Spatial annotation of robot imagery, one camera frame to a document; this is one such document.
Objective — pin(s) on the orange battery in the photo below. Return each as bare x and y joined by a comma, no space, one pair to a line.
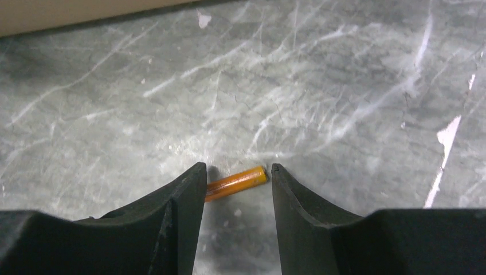
236,183

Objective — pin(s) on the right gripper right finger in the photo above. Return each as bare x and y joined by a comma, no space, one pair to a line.
316,236

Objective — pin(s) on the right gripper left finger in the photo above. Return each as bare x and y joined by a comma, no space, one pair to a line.
156,234

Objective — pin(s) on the tan plastic toolbox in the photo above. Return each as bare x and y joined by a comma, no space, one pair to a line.
21,16

